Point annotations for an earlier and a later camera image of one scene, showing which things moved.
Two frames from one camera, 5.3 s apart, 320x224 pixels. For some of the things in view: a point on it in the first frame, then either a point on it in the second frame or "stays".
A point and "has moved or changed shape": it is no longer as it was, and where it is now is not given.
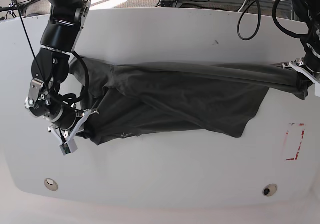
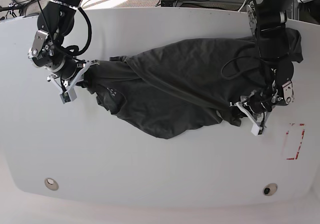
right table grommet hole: x=270 y=190 stays
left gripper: x=70 y=134 -> x=72 y=71
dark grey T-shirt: x=139 y=98 has moved or changed shape
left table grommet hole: x=51 y=184 stays
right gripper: x=298 y=64 -> x=258 y=106
